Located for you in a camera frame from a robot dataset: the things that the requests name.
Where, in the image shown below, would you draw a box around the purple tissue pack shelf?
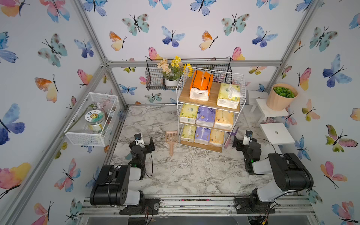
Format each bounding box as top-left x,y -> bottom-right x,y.
196,106 -> 216,128
194,127 -> 211,145

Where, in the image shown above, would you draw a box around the green tissue pack with tissue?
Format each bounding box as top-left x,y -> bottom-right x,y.
217,83 -> 243,109

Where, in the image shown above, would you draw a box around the green tissue pack shelf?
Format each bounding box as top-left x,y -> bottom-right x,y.
181,125 -> 197,143
179,104 -> 199,124

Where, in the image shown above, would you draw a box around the orange tissue pack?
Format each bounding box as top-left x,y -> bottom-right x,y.
189,70 -> 214,101

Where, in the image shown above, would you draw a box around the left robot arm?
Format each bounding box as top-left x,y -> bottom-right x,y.
90,134 -> 155,207

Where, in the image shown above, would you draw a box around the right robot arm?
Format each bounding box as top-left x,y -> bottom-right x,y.
232,136 -> 314,203

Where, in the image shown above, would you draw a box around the yellow tissue pack bottom shelf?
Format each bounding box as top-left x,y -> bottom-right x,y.
209,129 -> 225,147

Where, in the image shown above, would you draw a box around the yellow tissue pack shelf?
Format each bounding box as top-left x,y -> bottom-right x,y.
209,129 -> 225,147
214,109 -> 234,130

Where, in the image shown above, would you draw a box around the yellow tissue pack middle shelf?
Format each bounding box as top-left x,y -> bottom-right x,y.
214,109 -> 234,130

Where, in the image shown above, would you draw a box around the purple tissue pack bottom shelf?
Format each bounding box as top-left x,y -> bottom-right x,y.
194,127 -> 211,145

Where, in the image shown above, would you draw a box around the green tissue pack bottom shelf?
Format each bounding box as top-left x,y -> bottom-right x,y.
181,125 -> 197,143

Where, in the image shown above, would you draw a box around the purple plastic scoop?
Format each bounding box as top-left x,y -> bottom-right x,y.
224,127 -> 239,149

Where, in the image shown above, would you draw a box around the glass jar with green lid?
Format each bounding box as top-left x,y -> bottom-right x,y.
84,109 -> 105,133

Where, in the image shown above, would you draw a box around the pink pot with green plant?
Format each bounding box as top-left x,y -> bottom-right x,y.
266,83 -> 298,111

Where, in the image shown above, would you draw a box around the artificial flowers in white pot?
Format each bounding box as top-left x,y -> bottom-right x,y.
157,56 -> 194,87

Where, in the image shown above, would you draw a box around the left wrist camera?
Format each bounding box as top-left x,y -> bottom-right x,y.
134,133 -> 145,147

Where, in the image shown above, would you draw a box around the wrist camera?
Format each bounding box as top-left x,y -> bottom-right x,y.
243,130 -> 253,145
134,133 -> 145,147

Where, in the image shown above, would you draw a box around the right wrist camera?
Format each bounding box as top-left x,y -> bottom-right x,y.
243,130 -> 253,145

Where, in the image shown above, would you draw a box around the white wire three-tier shelf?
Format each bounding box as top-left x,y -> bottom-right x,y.
176,67 -> 247,152

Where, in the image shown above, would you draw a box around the white mesh wall basket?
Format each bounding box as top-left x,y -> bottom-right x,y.
64,92 -> 120,147

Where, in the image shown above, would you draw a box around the aluminium front rail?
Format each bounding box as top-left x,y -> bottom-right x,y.
80,195 -> 315,218

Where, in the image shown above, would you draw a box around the black wire wall basket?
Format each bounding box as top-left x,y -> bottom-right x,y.
145,58 -> 232,91

